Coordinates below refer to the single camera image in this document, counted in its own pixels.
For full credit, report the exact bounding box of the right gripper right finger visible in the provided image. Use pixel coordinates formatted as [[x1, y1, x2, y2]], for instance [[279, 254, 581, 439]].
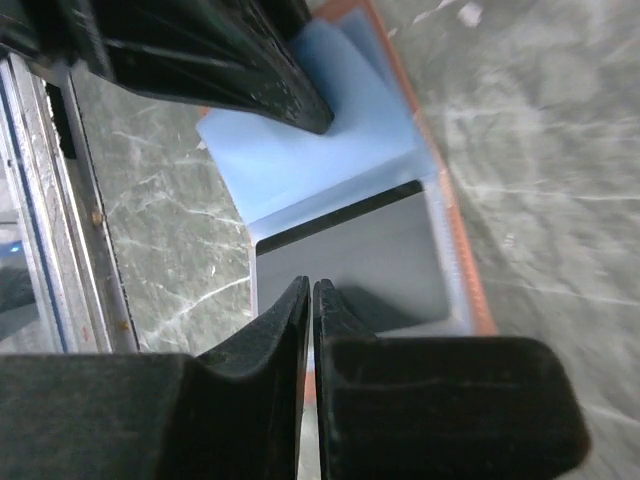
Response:
[[313, 279, 590, 479]]

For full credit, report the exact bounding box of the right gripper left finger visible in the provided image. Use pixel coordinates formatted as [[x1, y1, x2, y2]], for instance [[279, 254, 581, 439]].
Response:
[[1, 277, 310, 479]]

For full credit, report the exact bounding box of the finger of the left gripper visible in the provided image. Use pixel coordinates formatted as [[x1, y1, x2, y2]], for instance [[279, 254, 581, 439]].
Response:
[[59, 0, 333, 134], [259, 0, 312, 42]]

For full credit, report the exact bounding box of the black credit card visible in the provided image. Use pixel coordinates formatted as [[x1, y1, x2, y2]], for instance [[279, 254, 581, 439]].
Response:
[[251, 181, 472, 337]]

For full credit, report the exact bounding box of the aluminium mounting rail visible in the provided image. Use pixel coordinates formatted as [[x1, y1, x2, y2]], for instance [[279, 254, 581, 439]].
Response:
[[1, 53, 139, 353]]

